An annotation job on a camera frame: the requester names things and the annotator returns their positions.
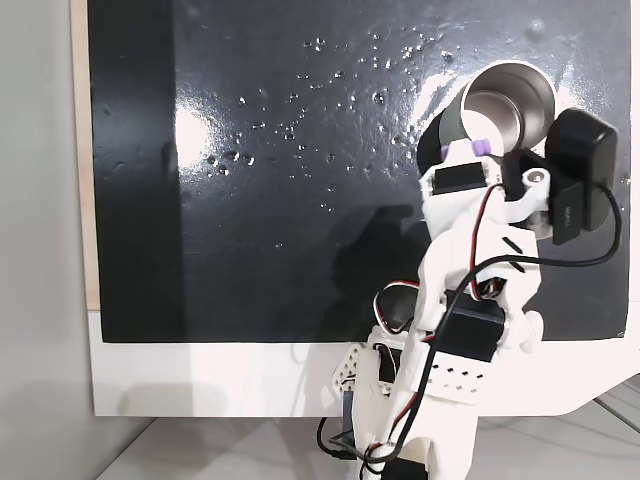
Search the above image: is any purple pengrip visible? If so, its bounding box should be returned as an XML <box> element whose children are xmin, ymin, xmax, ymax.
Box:
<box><xmin>439</xmin><ymin>138</ymin><xmax>495</xmax><ymax>159</ymax></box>

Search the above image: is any metal cup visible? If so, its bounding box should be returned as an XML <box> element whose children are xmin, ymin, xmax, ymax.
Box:
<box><xmin>417</xmin><ymin>60</ymin><xmax>559</xmax><ymax>167</ymax></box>

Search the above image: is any black glossy mat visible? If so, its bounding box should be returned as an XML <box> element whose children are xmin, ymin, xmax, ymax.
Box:
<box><xmin>87</xmin><ymin>0</ymin><xmax>630</xmax><ymax>345</ymax></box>

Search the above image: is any red white black servo cable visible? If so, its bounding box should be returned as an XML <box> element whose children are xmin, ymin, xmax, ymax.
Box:
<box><xmin>468</xmin><ymin>182</ymin><xmax>507</xmax><ymax>302</ymax></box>
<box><xmin>372</xmin><ymin>281</ymin><xmax>426</xmax><ymax>337</ymax></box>

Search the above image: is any black camera box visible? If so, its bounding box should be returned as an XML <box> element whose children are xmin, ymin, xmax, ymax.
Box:
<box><xmin>543</xmin><ymin>107</ymin><xmax>620</xmax><ymax>246</ymax></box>

